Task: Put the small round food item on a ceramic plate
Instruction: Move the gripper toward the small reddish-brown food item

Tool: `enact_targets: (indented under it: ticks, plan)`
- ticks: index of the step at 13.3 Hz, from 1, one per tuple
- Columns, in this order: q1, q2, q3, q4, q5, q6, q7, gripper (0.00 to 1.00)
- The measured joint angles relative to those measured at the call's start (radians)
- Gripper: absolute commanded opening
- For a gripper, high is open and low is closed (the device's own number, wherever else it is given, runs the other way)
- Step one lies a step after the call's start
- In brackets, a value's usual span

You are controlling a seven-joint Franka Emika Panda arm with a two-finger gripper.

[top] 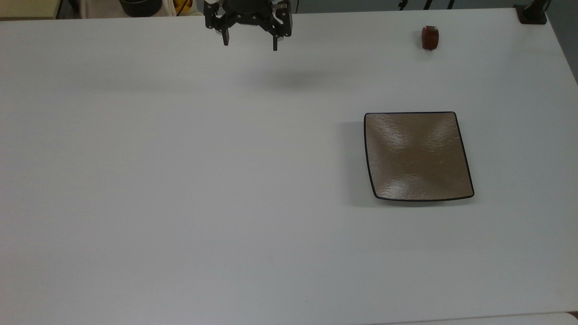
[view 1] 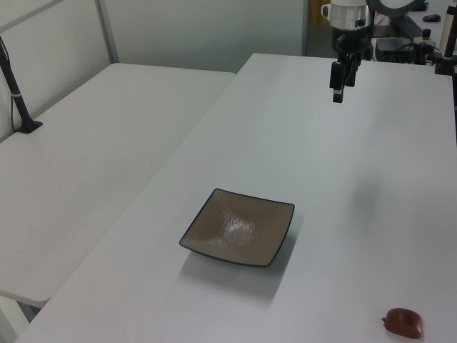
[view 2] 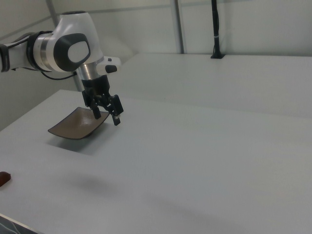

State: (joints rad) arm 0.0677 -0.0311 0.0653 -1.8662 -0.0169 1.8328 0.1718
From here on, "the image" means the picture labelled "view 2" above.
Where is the black pole with base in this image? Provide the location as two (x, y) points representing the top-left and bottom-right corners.
(210, 0), (226, 60)

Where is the brown square ceramic plate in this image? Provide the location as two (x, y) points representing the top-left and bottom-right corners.
(47, 106), (110, 140)

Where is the small round brown food item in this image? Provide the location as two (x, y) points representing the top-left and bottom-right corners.
(0, 171), (12, 189)

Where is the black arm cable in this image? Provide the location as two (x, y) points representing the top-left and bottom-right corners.
(38, 69), (77, 80)

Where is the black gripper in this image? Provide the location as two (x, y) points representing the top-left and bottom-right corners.
(81, 75), (124, 126)

